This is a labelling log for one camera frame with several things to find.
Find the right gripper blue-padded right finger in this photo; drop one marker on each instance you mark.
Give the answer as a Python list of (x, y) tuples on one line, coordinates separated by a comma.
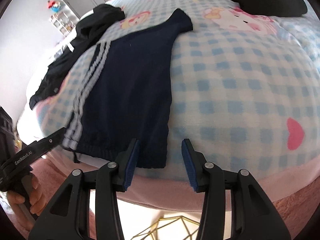
[(253, 215)]

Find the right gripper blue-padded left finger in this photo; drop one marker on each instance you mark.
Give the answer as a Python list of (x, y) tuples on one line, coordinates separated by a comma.
[(66, 215)]

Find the navy striped track pants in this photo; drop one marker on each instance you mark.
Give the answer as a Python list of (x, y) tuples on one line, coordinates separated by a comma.
[(127, 95)]

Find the person left hand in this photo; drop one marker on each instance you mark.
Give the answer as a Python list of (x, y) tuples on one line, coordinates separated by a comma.
[(37, 199)]

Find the blue checkered cartoon blanket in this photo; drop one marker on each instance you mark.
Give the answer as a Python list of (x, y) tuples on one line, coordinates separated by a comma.
[(245, 89)]

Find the small white shelf rack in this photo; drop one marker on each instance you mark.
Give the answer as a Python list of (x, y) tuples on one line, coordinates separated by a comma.
[(62, 23)]

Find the red blue plush toy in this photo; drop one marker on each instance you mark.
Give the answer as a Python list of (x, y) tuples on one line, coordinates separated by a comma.
[(55, 5)]

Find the black jacket on bed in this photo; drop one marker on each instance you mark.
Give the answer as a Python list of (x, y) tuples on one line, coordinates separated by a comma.
[(89, 30)]

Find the folded black garment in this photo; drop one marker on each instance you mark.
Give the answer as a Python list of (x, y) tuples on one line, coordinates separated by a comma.
[(279, 8)]

